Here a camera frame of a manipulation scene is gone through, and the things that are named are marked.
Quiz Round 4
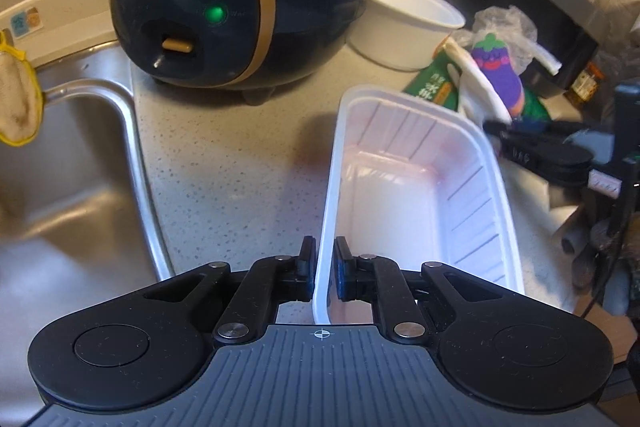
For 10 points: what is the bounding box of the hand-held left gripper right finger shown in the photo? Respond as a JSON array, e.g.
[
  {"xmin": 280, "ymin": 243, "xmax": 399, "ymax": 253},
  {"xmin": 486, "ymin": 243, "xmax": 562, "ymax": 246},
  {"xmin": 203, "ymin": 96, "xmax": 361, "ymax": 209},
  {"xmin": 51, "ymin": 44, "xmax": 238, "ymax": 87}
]
[{"xmin": 334, "ymin": 236, "xmax": 506, "ymax": 345}]

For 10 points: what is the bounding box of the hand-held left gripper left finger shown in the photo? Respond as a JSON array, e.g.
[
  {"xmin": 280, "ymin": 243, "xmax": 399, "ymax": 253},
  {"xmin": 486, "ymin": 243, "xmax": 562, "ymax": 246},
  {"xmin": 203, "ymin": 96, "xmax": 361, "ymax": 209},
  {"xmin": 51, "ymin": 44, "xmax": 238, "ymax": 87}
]
[{"xmin": 142, "ymin": 236, "xmax": 318, "ymax": 345}]

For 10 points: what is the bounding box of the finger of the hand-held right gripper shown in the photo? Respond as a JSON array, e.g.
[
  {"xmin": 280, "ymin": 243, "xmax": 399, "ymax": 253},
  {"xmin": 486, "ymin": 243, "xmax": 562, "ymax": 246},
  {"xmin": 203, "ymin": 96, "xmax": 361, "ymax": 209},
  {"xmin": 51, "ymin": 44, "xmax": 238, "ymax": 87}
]
[{"xmin": 482, "ymin": 119, "xmax": 595, "ymax": 186}]

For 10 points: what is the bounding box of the purple eggplant toy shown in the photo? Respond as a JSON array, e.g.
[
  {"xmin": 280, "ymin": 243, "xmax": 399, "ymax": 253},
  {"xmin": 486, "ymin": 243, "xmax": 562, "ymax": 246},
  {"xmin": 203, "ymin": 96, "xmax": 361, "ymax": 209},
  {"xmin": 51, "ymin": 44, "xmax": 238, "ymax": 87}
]
[{"xmin": 470, "ymin": 33, "xmax": 526, "ymax": 120}]

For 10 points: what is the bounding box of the white plastic tray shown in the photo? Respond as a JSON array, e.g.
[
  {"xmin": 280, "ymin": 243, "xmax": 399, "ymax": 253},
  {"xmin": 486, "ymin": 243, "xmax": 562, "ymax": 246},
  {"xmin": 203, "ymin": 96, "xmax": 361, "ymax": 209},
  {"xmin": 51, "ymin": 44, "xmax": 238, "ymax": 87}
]
[{"xmin": 311, "ymin": 84, "xmax": 526, "ymax": 325}]

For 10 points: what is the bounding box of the clear plastic bag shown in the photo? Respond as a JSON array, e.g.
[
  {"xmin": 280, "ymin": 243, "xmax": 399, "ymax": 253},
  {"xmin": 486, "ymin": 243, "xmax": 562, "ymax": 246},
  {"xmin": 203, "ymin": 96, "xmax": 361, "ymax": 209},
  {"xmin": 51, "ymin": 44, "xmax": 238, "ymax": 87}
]
[{"xmin": 467, "ymin": 6, "xmax": 538, "ymax": 72}]

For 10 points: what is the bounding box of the person's right hand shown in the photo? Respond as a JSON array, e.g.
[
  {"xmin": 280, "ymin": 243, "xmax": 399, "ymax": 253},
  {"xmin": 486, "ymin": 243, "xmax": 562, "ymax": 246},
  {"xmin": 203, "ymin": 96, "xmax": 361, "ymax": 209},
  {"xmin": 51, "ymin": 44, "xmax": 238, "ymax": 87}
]
[{"xmin": 562, "ymin": 207, "xmax": 640, "ymax": 319}]

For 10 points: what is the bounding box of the small glass jar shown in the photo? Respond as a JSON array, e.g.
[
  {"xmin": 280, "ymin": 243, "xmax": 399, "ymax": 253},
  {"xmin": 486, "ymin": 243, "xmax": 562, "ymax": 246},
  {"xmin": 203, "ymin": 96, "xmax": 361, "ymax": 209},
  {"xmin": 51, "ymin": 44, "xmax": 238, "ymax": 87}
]
[{"xmin": 565, "ymin": 62, "xmax": 606, "ymax": 110}]

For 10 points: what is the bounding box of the white plastic bowl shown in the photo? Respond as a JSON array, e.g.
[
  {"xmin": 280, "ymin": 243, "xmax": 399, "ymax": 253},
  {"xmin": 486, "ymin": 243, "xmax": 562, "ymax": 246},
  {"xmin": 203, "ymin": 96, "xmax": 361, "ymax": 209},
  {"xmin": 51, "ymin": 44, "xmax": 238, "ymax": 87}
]
[{"xmin": 347, "ymin": 0, "xmax": 467, "ymax": 72}]

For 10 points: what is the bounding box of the stainless steel sink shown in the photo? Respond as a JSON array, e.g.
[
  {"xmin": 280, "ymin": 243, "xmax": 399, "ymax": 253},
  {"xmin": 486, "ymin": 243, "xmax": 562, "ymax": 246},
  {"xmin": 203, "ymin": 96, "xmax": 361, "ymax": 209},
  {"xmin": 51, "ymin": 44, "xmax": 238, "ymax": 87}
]
[{"xmin": 0, "ymin": 0, "xmax": 176, "ymax": 358}]

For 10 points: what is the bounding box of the dark blue rice cooker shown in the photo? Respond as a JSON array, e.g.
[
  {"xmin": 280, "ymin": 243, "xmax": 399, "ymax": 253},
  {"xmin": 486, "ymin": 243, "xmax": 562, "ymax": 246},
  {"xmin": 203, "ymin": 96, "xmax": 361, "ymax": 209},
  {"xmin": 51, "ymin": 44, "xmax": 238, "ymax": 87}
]
[{"xmin": 107, "ymin": 0, "xmax": 401, "ymax": 102}]

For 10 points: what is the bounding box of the yellow-edged dish sponge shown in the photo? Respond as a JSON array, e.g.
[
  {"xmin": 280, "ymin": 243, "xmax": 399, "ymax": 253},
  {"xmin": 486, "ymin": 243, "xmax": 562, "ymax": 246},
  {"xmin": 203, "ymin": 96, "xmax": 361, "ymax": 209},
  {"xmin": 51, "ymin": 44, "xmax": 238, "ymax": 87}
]
[{"xmin": 0, "ymin": 29, "xmax": 46, "ymax": 148}]

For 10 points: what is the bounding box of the small square sticker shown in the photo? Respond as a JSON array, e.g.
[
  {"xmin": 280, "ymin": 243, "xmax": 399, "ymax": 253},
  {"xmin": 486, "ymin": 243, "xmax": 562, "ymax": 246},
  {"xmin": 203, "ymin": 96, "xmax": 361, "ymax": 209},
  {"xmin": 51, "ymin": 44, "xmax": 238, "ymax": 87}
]
[{"xmin": 10, "ymin": 7, "xmax": 42, "ymax": 38}]

